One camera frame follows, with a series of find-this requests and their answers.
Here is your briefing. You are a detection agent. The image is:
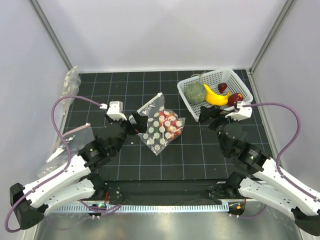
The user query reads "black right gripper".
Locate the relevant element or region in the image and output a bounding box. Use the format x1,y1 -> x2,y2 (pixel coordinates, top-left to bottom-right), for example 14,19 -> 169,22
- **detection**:
198,104 -> 242,155

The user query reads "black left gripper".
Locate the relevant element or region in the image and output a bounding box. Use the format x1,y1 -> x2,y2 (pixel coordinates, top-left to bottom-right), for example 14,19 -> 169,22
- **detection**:
105,111 -> 147,155

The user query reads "clear dotted zip bag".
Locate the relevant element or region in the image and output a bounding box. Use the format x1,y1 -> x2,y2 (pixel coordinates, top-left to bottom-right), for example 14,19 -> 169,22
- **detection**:
137,92 -> 186,155

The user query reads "red lychee cluster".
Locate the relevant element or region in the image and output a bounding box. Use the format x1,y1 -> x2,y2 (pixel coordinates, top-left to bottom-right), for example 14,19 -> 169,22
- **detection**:
153,110 -> 184,140

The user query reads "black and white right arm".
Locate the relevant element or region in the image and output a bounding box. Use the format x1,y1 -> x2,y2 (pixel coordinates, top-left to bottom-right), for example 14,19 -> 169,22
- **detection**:
198,101 -> 320,237

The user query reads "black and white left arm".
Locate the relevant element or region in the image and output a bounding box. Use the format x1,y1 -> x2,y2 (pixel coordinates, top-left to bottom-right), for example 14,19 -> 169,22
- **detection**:
7,112 -> 148,230

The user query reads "clear bag of snacks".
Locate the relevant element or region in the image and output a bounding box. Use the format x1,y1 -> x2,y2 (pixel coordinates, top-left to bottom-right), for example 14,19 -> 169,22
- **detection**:
60,65 -> 82,116

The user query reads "yellow banana bunch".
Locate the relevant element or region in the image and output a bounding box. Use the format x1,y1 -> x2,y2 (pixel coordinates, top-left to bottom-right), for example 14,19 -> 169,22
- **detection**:
203,84 -> 231,107

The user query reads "green netted melon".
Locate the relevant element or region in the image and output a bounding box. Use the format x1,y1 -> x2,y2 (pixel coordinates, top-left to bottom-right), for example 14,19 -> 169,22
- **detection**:
184,82 -> 207,104

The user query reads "small dark red fruit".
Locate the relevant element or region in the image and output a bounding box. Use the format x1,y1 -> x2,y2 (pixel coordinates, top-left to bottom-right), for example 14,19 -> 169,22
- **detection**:
217,82 -> 228,94

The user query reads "white plastic basket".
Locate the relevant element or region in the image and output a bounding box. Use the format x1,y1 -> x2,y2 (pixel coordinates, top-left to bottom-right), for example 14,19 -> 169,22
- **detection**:
177,68 -> 253,122

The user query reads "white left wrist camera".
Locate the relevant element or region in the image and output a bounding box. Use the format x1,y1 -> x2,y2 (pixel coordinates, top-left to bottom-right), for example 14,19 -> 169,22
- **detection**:
99,101 -> 127,121

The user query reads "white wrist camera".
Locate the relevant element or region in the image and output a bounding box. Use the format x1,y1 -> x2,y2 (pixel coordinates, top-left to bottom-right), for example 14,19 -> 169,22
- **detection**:
224,101 -> 253,122
99,101 -> 127,121

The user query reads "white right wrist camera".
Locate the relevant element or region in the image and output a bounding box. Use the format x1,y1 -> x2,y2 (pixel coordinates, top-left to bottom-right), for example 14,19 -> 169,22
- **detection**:
224,101 -> 253,122

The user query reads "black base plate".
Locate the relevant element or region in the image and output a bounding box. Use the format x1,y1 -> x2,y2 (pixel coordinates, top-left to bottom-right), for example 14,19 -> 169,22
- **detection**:
105,179 -> 245,206

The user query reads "white slotted cable duct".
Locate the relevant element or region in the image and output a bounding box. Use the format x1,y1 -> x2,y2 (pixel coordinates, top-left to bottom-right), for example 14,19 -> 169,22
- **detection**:
53,202 -> 229,214

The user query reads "aluminium corner post right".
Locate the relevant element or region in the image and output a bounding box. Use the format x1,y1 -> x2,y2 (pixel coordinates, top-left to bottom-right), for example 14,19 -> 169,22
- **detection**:
249,0 -> 296,75

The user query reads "aluminium corner post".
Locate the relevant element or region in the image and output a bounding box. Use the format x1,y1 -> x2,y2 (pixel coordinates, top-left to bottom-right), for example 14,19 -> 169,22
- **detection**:
28,0 -> 73,70
249,0 -> 296,75

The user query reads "aluminium corner post left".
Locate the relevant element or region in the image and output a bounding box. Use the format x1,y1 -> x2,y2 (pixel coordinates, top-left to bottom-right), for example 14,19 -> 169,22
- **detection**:
28,0 -> 73,70

